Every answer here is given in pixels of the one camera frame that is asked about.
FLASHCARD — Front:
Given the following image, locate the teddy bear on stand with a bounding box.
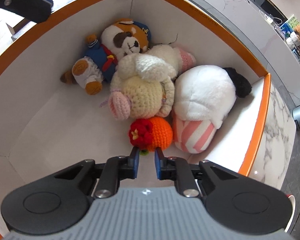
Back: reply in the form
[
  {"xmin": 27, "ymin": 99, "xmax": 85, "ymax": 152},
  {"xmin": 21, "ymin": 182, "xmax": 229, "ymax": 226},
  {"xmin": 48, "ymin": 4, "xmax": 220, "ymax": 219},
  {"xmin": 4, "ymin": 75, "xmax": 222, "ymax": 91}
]
[{"xmin": 286, "ymin": 24, "xmax": 300, "ymax": 50}]

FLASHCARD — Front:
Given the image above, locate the red ceramic mug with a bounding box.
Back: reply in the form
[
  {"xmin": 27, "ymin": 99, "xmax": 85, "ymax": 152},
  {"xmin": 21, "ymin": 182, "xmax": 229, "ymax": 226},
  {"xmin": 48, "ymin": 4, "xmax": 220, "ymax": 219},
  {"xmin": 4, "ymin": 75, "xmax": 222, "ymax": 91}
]
[{"xmin": 285, "ymin": 194, "xmax": 296, "ymax": 232}]

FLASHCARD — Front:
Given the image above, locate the orange cardboard box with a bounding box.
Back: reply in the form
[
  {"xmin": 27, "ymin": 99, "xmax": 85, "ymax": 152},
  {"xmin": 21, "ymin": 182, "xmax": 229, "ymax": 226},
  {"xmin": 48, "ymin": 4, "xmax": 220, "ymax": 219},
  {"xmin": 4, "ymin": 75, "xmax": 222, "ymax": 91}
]
[{"xmin": 0, "ymin": 0, "xmax": 270, "ymax": 235}]

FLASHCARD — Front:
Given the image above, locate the white marble tv console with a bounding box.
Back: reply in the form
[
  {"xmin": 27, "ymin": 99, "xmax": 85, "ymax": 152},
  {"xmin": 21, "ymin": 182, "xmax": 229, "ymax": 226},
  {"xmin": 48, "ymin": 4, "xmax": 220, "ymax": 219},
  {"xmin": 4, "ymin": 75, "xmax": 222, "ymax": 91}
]
[{"xmin": 172, "ymin": 0, "xmax": 300, "ymax": 100}]

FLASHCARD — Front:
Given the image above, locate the orange crochet ball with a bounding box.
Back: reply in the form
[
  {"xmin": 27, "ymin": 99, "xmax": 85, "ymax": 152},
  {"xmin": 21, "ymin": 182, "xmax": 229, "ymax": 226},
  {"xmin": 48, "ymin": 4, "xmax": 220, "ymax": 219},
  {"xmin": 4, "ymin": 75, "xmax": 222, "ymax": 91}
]
[{"xmin": 128, "ymin": 116, "xmax": 173, "ymax": 152}]

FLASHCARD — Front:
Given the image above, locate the brown dog plush blue suit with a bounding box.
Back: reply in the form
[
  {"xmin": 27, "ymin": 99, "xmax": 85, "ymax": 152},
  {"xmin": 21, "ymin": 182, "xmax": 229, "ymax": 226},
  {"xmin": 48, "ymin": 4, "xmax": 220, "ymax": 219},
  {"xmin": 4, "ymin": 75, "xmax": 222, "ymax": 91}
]
[{"xmin": 60, "ymin": 18, "xmax": 151, "ymax": 95}]

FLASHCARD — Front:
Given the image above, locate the cream crochet sheep doll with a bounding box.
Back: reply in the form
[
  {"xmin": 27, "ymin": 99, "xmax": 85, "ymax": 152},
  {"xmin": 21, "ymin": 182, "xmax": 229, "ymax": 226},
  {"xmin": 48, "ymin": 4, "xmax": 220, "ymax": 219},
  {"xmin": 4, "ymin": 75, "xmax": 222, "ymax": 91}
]
[{"xmin": 108, "ymin": 44, "xmax": 196, "ymax": 120}]

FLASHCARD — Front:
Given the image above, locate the white plush pink striped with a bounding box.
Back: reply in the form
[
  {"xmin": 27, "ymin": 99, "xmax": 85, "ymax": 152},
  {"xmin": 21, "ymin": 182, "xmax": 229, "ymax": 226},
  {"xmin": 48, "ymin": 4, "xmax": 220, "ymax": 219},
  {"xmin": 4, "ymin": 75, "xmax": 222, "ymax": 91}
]
[{"xmin": 172, "ymin": 65, "xmax": 252, "ymax": 154}]

